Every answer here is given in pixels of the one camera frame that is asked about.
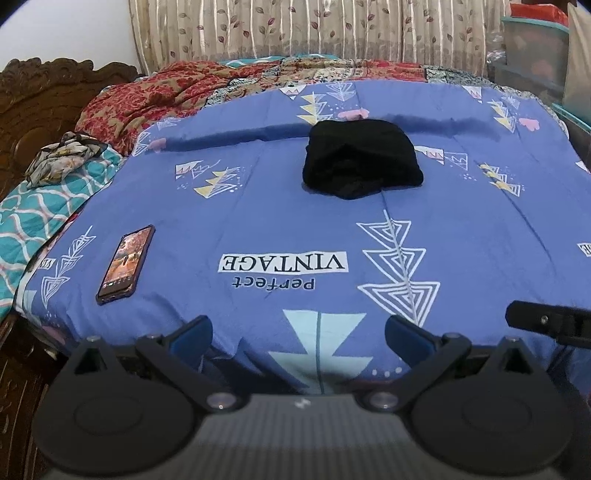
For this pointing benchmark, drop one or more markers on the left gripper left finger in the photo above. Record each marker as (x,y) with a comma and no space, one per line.
(178,359)

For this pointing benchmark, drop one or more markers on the beige floral curtain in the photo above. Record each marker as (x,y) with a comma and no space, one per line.
(457,33)

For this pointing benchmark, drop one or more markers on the blue patterned bed sheet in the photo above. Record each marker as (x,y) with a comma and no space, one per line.
(298,284)

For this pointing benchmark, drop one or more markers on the teal white patterned blanket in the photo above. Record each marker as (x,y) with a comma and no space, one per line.
(31,217)

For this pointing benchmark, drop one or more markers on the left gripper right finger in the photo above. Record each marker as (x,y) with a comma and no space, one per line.
(429,357)

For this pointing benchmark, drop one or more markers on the smartphone in dark case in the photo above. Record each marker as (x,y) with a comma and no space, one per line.
(122,274)

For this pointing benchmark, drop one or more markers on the dark wooden headboard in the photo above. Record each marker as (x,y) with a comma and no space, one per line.
(40,101)

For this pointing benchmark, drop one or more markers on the beige fabric storage bag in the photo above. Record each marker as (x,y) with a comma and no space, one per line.
(577,84)

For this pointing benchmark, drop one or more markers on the grey floral crumpled cloth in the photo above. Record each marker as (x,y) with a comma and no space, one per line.
(54,162)

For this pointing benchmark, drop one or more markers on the black pants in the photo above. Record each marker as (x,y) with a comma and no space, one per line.
(355,159)

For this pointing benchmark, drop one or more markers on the clear bin with teal lid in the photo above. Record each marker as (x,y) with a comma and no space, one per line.
(578,131)

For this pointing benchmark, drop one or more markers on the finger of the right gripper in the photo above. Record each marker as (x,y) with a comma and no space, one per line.
(568,326)

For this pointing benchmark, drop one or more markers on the upper clear storage bin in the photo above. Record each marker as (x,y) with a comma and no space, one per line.
(536,39)

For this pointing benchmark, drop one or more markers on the red patterned quilt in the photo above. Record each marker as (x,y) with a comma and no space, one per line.
(120,112)

